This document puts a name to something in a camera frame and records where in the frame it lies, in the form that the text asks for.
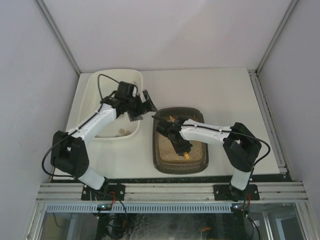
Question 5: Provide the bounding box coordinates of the white plastic tub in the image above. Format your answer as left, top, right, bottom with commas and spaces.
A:
78, 69, 143, 140

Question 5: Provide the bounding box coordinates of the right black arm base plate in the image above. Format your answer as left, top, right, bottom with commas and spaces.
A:
213, 184, 260, 202

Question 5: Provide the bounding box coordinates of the grey slotted cable duct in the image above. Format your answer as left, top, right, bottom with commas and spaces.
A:
46, 203, 233, 214

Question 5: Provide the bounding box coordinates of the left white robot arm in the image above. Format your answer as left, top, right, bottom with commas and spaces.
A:
42, 73, 158, 190

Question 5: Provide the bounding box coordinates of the yellow litter scoop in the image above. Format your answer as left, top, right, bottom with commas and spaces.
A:
167, 116, 190, 161

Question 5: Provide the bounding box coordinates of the aluminium front rail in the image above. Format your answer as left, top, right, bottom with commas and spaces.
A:
36, 182, 308, 203

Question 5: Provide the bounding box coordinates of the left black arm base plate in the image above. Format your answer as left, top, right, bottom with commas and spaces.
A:
81, 183, 126, 201

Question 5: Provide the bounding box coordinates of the right aluminium frame post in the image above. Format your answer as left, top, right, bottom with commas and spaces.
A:
255, 0, 300, 75

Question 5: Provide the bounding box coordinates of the aluminium frame post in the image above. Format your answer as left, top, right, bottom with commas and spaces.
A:
255, 0, 300, 75
34, 0, 81, 77

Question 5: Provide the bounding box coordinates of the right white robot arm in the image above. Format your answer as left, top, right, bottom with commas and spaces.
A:
152, 115, 271, 204

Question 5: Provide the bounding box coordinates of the brown litter box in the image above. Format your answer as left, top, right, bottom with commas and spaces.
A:
152, 107, 209, 175

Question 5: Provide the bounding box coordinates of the right aluminium side rail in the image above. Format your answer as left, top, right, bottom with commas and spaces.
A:
247, 69, 295, 181

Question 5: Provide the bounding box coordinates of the left aluminium frame post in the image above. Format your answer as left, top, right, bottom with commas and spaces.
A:
34, 0, 81, 77

